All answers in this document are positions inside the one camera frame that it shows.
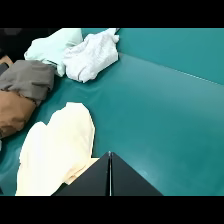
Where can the mint green garment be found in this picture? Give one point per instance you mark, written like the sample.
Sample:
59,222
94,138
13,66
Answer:
53,46

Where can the cream garment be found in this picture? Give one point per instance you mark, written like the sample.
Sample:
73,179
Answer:
56,150

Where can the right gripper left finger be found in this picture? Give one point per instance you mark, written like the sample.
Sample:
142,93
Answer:
95,181

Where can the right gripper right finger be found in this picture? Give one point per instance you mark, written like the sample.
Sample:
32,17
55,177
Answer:
128,183

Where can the white patterned garment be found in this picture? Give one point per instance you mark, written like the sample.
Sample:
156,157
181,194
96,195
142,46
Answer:
90,56

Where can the grey garment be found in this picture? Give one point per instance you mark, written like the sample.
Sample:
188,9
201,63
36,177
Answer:
28,80

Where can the brown garment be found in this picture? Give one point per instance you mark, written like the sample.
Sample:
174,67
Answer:
13,113

